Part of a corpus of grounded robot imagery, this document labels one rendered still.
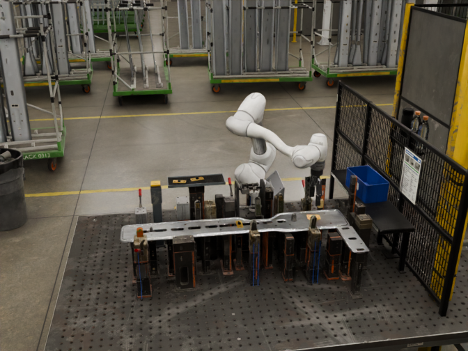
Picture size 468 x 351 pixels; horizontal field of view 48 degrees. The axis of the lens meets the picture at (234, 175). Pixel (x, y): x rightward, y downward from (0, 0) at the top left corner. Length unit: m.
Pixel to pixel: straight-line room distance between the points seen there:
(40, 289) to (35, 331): 0.52
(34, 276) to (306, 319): 2.59
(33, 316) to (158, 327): 1.62
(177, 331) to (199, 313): 0.18
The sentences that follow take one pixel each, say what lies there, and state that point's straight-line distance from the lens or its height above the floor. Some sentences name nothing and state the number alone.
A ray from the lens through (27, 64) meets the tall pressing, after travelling 10.51.
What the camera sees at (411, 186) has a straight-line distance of 3.29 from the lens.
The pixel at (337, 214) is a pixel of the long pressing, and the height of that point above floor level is 1.00.
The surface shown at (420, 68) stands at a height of 1.43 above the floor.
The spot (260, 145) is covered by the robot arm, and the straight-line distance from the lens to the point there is 3.70.
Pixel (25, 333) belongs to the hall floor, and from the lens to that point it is 4.21.
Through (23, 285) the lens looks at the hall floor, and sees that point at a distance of 4.72.
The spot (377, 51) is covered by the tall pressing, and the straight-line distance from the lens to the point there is 11.38.
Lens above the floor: 2.57
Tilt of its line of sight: 24 degrees down
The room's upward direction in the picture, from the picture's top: straight up
